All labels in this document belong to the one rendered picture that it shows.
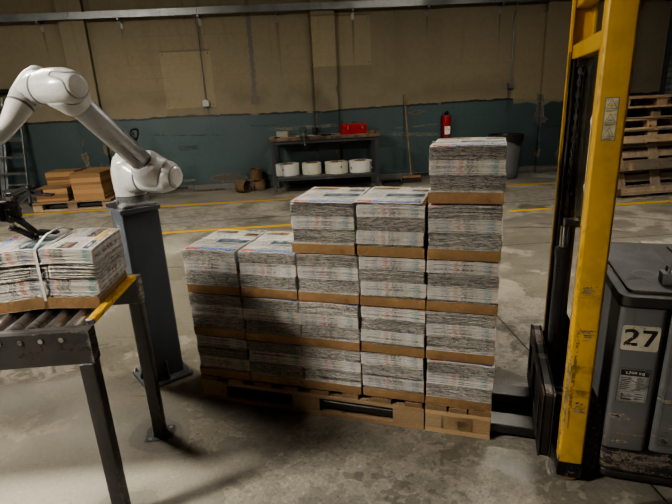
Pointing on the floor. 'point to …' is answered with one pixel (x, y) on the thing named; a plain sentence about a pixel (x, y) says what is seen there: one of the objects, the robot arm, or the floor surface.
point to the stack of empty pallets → (647, 122)
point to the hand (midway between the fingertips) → (52, 213)
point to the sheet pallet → (76, 188)
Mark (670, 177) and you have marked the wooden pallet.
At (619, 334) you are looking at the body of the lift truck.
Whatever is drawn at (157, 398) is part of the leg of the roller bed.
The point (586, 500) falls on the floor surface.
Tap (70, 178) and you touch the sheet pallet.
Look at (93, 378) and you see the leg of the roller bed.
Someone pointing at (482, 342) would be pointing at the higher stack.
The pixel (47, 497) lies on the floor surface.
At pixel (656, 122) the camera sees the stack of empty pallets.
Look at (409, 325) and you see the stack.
